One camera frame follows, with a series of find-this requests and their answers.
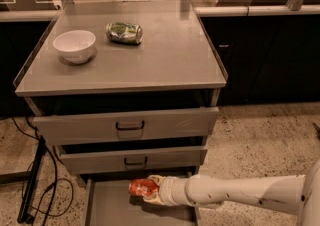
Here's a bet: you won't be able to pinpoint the black top drawer handle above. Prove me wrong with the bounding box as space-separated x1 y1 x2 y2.
115 121 145 131

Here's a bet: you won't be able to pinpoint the grey open bottom drawer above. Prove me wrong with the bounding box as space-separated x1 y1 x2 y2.
82 170 201 226

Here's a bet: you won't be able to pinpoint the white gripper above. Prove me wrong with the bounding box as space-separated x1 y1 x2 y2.
143 175 190 206

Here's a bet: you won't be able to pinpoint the black metal floor stand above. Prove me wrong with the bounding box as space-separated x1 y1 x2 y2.
0 138 46 224

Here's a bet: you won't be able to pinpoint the black middle drawer handle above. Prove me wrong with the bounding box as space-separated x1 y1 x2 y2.
124 156 148 167

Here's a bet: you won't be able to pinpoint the green soda can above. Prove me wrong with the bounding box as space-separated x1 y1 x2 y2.
106 22 143 45

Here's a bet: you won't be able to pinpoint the grey top drawer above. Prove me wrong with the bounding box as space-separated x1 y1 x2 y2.
34 107 219 145

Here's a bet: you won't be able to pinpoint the white ceramic bowl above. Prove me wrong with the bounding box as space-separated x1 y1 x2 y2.
53 30 96 64

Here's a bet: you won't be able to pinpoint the black floor cable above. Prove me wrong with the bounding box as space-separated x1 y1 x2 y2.
11 116 75 226

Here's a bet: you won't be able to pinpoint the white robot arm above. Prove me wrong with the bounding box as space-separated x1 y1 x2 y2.
142 162 320 226

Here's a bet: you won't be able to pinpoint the black drawer handle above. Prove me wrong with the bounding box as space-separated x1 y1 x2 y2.
115 121 145 131
124 156 148 167

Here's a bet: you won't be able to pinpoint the red coke can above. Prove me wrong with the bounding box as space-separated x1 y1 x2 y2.
129 179 159 197

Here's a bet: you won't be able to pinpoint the grey middle drawer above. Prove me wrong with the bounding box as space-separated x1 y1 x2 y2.
61 146 207 174

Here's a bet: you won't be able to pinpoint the grey metal drawer cabinet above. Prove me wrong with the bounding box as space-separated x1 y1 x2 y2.
13 0 229 226

